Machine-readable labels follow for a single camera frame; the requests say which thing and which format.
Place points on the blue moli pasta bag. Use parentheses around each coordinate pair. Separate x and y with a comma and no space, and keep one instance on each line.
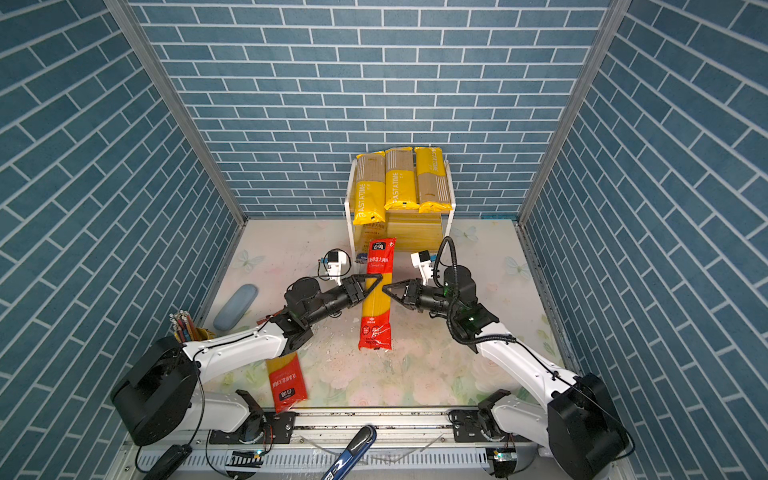
(364,235)

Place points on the wooden two-tier shelf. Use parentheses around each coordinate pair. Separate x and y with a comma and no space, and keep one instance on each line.
(412,230)

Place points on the aluminium mounting rail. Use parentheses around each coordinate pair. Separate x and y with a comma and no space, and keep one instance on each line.
(503,442)

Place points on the yellow pencil cup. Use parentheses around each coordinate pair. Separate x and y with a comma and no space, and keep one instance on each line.
(185,330)

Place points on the yellow pastatime bag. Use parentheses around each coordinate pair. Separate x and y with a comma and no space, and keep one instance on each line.
(400,180)
(369,191)
(432,180)

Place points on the blue black handheld tool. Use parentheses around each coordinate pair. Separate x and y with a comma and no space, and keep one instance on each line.
(352,454)

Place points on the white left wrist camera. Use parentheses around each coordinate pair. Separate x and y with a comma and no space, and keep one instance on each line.
(334,266)

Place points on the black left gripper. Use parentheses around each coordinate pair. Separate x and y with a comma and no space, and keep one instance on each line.
(351,291)

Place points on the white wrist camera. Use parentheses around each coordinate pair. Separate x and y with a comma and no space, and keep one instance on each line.
(422,261)
(334,266)

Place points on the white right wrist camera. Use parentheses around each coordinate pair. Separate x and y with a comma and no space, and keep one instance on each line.
(422,261)

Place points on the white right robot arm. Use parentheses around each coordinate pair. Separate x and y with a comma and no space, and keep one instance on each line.
(572,417)

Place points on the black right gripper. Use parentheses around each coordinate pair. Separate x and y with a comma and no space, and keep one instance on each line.
(414,294)

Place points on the black handle tool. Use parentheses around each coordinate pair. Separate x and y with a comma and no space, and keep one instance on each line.
(169,462)

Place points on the red spaghetti bag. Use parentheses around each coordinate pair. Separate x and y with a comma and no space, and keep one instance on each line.
(287,384)
(375,328)

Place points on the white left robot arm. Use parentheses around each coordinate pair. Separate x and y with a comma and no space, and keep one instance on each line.
(163,392)

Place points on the grey-blue glasses case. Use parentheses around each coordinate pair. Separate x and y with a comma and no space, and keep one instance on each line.
(235,308)

